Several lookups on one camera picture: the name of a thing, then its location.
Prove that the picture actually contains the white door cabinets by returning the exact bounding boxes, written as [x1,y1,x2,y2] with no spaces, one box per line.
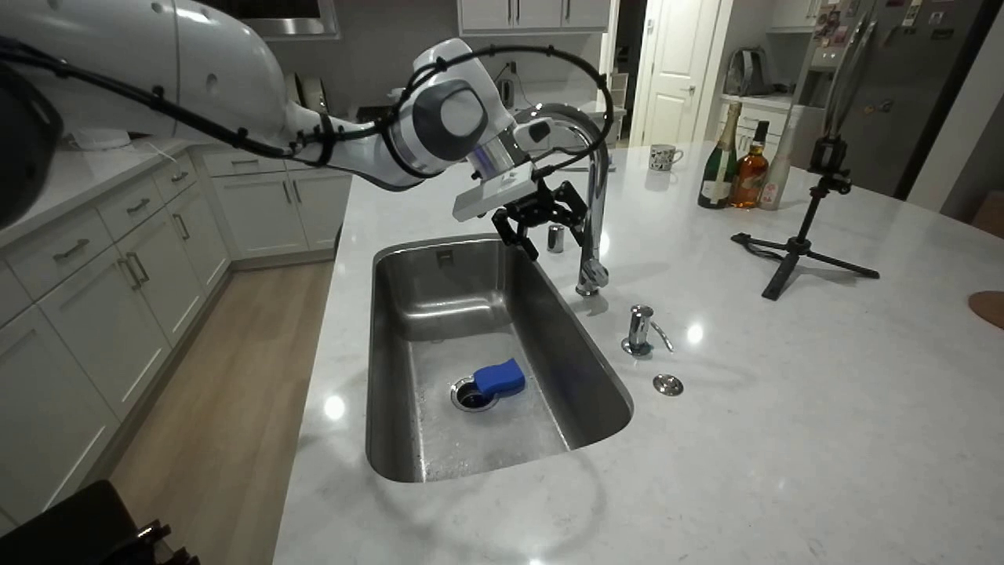
[192,145,354,268]

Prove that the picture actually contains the brown round mat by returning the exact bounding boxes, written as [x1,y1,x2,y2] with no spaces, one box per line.
[965,288,1004,332]

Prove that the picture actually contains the green champagne bottle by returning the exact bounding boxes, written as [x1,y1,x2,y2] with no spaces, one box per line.
[698,101,745,210]

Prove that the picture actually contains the white drawer cabinets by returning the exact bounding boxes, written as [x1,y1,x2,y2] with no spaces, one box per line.
[0,145,231,532]

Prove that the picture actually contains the sink drain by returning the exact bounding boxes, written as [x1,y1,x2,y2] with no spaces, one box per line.
[448,376,496,413]

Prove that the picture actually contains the white side cabinet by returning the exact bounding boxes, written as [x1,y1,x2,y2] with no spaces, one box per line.
[719,91,803,183]

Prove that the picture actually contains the silver kettle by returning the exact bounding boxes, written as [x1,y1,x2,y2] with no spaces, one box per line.
[731,42,771,98]

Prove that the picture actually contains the stainless steel fridge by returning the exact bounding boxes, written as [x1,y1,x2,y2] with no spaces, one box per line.
[794,0,991,200]

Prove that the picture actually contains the stainless steel sink basin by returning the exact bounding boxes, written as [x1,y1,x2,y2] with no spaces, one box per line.
[360,233,637,487]

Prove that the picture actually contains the pale clear bottle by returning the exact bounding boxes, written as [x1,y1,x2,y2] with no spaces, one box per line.
[762,124,801,210]

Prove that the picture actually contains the black round object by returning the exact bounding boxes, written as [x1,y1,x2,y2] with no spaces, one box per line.
[0,60,67,228]

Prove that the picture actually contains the black appliance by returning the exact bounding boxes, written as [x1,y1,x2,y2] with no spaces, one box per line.
[0,479,201,565]

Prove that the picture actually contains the brown wooden furniture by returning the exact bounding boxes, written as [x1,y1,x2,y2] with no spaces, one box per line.
[970,186,1004,243]

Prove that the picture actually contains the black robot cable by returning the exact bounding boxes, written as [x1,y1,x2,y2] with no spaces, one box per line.
[0,35,617,176]

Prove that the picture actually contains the black tripod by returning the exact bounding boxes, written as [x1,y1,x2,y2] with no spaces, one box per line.
[728,17,885,306]

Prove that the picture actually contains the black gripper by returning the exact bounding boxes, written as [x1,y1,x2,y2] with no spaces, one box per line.
[494,176,589,263]

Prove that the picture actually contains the blue sponge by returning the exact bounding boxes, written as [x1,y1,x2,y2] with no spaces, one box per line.
[470,354,531,401]

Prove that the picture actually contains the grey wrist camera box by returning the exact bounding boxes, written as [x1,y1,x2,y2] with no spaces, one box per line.
[448,167,547,225]

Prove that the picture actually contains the grey mug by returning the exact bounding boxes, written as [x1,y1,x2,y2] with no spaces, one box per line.
[646,142,684,173]

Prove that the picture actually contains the white door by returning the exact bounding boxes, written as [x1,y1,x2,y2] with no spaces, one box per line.
[625,0,735,151]

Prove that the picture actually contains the white upper cabinets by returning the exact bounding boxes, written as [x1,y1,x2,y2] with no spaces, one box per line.
[454,0,615,35]

